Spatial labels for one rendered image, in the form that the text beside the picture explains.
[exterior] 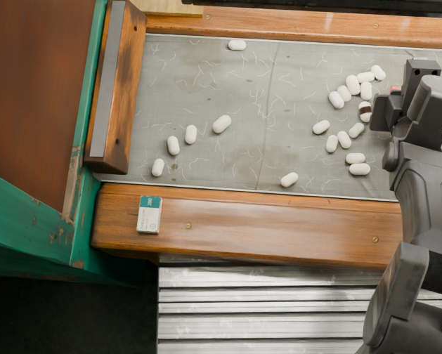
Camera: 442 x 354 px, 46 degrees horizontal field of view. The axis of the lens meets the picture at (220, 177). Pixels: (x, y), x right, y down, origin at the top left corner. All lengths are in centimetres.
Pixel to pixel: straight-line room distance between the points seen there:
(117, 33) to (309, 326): 61
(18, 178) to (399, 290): 45
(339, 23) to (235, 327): 59
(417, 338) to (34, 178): 49
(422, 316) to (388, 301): 4
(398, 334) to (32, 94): 51
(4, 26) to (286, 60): 55
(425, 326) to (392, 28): 61
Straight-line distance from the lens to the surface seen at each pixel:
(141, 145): 96
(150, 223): 87
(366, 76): 100
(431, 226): 63
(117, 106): 88
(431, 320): 61
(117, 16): 93
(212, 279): 97
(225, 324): 96
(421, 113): 79
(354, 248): 90
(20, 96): 66
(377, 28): 104
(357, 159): 94
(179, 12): 102
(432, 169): 73
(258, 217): 88
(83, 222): 88
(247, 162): 93
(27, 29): 68
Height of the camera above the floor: 163
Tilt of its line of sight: 75 degrees down
